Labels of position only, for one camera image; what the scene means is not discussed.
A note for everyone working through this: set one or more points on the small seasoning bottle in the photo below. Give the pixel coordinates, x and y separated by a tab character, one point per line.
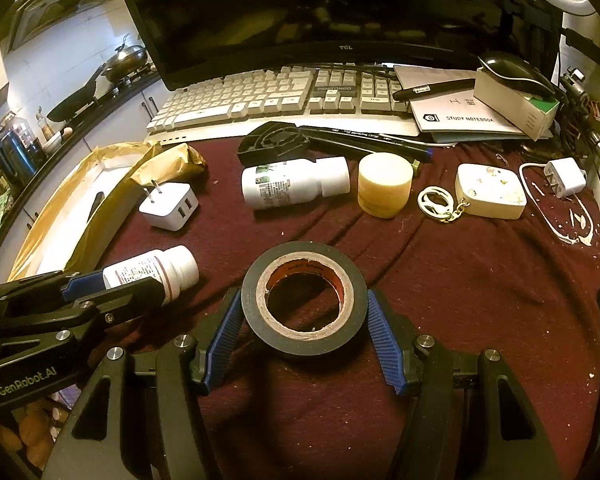
43	127

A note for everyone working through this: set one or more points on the white carton green end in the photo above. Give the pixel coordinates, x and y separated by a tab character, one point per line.
510	105

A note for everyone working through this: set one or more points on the white plug adapter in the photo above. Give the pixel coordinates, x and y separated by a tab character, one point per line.
567	177

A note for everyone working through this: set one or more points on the black pen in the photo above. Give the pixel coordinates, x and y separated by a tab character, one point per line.
430	90

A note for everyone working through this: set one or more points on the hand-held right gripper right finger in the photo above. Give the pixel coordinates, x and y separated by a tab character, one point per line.
382	340

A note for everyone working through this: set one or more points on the dark thermos jug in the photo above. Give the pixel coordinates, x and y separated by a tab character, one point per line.
10	152

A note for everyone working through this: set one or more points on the black plastic fan housing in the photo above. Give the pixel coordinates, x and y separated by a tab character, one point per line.
260	152

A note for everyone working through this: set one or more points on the white pill bottle red label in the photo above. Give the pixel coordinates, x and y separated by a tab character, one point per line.
175	270

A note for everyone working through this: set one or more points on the white lower kitchen cabinets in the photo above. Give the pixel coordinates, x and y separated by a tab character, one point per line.
125	115

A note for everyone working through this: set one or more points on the cardboard box with gold tape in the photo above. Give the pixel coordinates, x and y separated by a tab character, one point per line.
55	200

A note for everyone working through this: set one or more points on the black electrical tape roll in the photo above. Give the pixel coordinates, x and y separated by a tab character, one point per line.
254	310

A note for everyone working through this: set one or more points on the black marker white print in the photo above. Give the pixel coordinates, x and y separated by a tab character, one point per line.
350	132

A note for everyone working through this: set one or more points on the white dual-port wall charger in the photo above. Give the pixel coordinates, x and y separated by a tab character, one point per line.
172	210

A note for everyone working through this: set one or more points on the white grey keyboard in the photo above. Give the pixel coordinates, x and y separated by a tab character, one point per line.
260	95

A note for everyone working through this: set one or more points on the black monitor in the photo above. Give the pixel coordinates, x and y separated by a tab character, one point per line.
330	10

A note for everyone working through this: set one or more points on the maroon cloth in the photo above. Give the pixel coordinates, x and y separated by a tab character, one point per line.
480	285

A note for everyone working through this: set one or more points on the steel wok with lid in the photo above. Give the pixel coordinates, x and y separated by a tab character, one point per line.
125	57

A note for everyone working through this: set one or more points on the white bowl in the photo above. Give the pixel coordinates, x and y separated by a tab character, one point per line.
52	143

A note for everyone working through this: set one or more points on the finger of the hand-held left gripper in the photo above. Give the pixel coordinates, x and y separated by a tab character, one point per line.
82	285
130	300

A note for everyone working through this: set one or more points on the white notebook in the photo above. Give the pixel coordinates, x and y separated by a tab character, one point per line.
460	110

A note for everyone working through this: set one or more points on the black computer mouse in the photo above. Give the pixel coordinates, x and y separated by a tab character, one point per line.
510	67

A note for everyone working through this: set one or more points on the white bottle green label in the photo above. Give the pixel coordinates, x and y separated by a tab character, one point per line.
290	182

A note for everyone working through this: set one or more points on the range hood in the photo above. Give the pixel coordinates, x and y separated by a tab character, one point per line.
55	5

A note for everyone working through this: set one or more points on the black frying pan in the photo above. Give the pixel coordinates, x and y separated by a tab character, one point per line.
75	102

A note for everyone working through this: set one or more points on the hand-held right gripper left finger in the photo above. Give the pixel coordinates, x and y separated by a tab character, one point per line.
225	330

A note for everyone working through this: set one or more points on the black kitchen countertop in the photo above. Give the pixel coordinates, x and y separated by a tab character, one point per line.
40	170

